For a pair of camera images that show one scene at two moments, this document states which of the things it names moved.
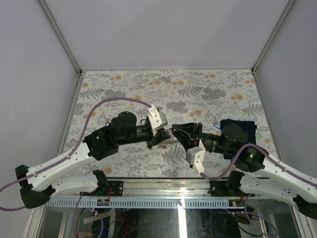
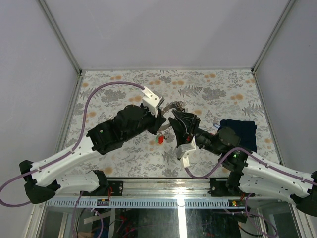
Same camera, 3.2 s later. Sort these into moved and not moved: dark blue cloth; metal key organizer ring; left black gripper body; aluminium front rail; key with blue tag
Moved: left black gripper body; metal key organizer ring
Not moved: aluminium front rail; dark blue cloth; key with blue tag
